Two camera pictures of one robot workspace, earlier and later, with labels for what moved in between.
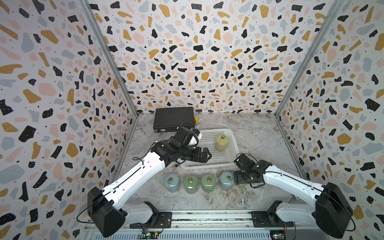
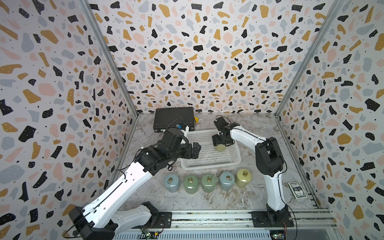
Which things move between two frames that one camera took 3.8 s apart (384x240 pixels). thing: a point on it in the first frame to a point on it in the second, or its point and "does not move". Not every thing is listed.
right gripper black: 237,178 to 215,142
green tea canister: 191,184 does not move
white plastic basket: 219,159 does not move
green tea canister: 208,182 does not move
